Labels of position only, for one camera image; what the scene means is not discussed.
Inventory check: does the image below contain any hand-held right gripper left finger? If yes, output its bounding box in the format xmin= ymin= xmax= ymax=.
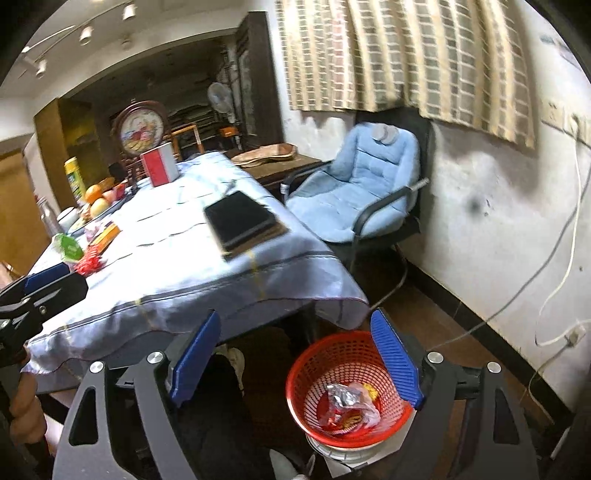
xmin=52 ymin=309 xmax=222 ymax=480

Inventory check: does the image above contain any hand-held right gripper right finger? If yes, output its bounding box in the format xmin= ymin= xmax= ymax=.
xmin=369 ymin=307 xmax=540 ymax=480

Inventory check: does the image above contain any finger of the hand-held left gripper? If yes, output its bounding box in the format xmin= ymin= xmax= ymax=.
xmin=0 ymin=273 xmax=89 ymax=342
xmin=0 ymin=264 xmax=71 ymax=305

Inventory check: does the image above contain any orange snack packet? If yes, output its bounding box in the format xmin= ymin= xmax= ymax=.
xmin=90 ymin=224 xmax=122 ymax=253

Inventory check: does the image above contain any red plastic basket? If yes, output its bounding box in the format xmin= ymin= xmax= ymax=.
xmin=285 ymin=330 xmax=415 ymax=438

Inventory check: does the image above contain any person's left hand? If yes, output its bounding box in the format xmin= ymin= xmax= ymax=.
xmin=9 ymin=370 xmax=48 ymax=448

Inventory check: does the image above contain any green packet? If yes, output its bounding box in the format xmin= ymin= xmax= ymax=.
xmin=52 ymin=233 xmax=85 ymax=265

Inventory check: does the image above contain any white shoe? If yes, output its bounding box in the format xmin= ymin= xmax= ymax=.
xmin=215 ymin=344 xmax=246 ymax=385

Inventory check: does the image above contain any red crinkled wrapper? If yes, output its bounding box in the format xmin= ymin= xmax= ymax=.
xmin=74 ymin=247 xmax=109 ymax=277

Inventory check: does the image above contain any clear plastic wrapper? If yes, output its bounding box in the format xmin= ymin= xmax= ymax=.
xmin=323 ymin=383 xmax=382 ymax=428

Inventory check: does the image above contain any person's leg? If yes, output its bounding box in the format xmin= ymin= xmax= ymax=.
xmin=173 ymin=351 xmax=298 ymax=480

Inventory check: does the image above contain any crumpled foil wrapper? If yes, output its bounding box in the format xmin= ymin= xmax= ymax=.
xmin=327 ymin=382 xmax=368 ymax=409

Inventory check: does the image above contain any clear bottle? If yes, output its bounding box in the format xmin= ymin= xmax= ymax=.
xmin=36 ymin=196 xmax=62 ymax=237

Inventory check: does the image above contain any white ceramic jar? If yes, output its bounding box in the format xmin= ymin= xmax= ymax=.
xmin=57 ymin=208 xmax=82 ymax=232

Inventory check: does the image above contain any wooden door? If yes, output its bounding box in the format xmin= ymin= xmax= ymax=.
xmin=0 ymin=150 xmax=49 ymax=275

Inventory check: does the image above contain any yellow red wrapper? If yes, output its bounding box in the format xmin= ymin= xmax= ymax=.
xmin=332 ymin=411 xmax=365 ymax=429

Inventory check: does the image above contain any blue tablecloth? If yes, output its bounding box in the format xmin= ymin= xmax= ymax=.
xmin=21 ymin=150 xmax=370 ymax=377

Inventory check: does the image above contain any yellow green canister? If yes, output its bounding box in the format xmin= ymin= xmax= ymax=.
xmin=64 ymin=157 xmax=88 ymax=204

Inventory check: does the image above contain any fruit tray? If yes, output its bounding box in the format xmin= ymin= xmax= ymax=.
xmin=69 ymin=185 xmax=136 ymax=232

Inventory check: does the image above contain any wooden cabinet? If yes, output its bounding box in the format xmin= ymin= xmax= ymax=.
xmin=33 ymin=98 xmax=99 ymax=197

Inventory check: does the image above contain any brown notebook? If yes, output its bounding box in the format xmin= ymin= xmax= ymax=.
xmin=222 ymin=219 xmax=289 ymax=263

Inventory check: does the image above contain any black tablet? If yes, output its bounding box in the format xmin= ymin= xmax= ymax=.
xmin=203 ymin=191 xmax=278 ymax=250

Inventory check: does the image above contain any red and white box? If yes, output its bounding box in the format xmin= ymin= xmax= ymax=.
xmin=140 ymin=141 xmax=180 ymax=188

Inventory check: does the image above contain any round wooden framed plaque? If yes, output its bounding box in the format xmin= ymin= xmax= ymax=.
xmin=112 ymin=100 xmax=174 ymax=185

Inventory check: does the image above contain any light blue cushioned chair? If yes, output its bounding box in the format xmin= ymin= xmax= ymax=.
xmin=285 ymin=124 xmax=420 ymax=244

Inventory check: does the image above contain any dark wooden side table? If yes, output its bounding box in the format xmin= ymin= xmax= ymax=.
xmin=226 ymin=152 xmax=324 ymax=197

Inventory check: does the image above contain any beige cloth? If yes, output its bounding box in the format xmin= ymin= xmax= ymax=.
xmin=231 ymin=143 xmax=297 ymax=165

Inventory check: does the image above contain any standing fan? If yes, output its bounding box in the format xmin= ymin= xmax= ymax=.
xmin=207 ymin=82 xmax=235 ymax=126

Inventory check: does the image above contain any dark tall cabinet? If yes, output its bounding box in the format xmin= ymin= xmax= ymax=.
xmin=235 ymin=11 xmax=286 ymax=138

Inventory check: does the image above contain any checked beige curtain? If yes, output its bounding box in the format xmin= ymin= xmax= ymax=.
xmin=276 ymin=0 xmax=536 ymax=149

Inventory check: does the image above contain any grey cable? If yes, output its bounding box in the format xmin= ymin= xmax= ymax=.
xmin=427 ymin=175 xmax=581 ymax=352

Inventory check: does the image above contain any white cable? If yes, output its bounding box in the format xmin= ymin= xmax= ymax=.
xmin=531 ymin=115 xmax=591 ymax=348

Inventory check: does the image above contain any wall socket strip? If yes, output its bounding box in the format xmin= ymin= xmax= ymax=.
xmin=540 ymin=99 xmax=591 ymax=149

